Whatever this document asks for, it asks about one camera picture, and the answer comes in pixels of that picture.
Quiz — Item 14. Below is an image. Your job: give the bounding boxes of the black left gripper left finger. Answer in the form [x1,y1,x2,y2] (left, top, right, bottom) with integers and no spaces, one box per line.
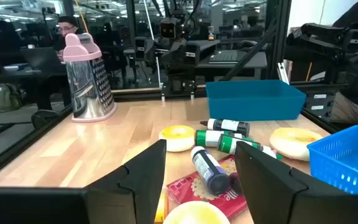
[84,139,168,224]

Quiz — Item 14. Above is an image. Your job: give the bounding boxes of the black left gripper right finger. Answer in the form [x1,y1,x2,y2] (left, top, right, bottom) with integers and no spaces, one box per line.
[234,141,351,224]

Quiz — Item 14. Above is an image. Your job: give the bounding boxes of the yellow tape roll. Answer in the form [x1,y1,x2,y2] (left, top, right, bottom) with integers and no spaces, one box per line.
[268,126,324,162]
[158,124,196,153]

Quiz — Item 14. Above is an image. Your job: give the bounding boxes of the green paint bottle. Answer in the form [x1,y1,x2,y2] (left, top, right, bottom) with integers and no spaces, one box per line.
[218,133,283,161]
[195,129,254,148]

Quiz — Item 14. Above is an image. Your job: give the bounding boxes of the red popcorn packet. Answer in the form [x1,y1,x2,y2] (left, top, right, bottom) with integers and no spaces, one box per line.
[166,154,249,220]

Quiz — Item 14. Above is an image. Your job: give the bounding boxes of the yellow glazed donut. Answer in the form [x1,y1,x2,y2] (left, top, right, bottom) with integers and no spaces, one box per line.
[162,200,231,224]

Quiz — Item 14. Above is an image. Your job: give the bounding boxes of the dark office desk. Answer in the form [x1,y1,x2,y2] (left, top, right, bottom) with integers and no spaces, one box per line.
[0,63,68,82]
[194,50,269,82]

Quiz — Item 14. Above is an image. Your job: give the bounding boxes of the black laptop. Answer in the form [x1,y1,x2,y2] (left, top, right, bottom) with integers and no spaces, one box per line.
[208,49,249,65]
[20,46,67,74]

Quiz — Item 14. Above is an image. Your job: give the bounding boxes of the dark purple paint bottle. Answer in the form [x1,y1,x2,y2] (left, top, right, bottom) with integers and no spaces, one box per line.
[190,145,231,196]

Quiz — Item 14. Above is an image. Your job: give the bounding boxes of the blue slotted plastic basket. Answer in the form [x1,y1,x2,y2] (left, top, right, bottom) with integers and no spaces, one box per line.
[306,124,358,195]

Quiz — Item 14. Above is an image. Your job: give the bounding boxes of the black paint bottle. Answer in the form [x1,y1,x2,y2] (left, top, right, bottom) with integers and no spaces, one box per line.
[200,118,250,137]

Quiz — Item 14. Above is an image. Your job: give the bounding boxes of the dark teal plastic bin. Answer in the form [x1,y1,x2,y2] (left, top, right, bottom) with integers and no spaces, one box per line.
[205,79,307,122]

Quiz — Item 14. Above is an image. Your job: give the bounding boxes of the black control box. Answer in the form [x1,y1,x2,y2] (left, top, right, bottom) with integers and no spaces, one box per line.
[303,88,337,121]

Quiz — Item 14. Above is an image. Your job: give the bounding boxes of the person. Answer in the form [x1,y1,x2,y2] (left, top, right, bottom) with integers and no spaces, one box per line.
[35,15,85,111]
[329,0,358,130]

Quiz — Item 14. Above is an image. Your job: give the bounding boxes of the grey green backpack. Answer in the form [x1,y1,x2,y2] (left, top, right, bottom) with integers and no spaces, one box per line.
[0,82,23,111]

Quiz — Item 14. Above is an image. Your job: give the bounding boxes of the white cable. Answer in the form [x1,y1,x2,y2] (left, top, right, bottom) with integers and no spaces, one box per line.
[142,0,164,90]

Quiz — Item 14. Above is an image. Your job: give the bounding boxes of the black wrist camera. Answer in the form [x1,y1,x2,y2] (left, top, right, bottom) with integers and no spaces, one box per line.
[159,17,183,40]

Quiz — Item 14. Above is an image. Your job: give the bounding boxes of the metal grater with pink handle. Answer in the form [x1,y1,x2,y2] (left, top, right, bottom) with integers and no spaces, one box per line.
[62,32,118,123]

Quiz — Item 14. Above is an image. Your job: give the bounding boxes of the yellow hanging cable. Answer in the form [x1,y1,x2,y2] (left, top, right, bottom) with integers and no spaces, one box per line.
[74,0,90,34]

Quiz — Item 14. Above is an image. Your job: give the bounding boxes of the silver aluminium bracket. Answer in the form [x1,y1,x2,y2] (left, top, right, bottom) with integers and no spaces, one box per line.
[277,62,291,85]

